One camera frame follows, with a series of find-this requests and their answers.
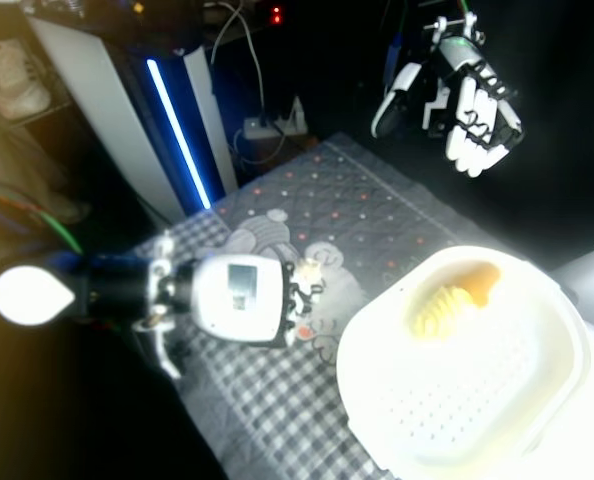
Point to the white column with blue light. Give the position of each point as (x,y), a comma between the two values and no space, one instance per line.
(127,115)

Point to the white shoe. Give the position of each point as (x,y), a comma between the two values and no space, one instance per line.
(17,80)

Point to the black device with red lights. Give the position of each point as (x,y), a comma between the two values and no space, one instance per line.
(272,12)

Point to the grey quilt with printed bear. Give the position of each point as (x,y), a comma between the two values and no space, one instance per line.
(337,200)

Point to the white swirl toy ice cream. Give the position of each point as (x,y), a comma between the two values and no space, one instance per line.
(309,270)

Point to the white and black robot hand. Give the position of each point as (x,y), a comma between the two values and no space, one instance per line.
(242,305)
(477,105)

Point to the white perforated basket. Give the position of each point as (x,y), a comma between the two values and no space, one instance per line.
(457,390)

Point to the yellow fruit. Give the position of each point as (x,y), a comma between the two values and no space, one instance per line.
(442,305)

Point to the white power strip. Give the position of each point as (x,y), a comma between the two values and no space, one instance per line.
(272,125)

